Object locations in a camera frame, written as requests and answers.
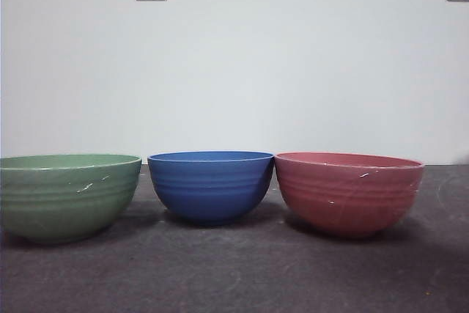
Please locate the blue ribbed bowl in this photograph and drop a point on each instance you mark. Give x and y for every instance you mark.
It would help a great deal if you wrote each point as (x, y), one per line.
(209, 188)

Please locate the red ribbed bowl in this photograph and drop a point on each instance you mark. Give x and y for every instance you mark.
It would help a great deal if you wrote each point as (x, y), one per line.
(348, 199)

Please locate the green ribbed bowl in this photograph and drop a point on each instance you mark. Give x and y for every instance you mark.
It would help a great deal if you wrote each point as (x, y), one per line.
(62, 199)

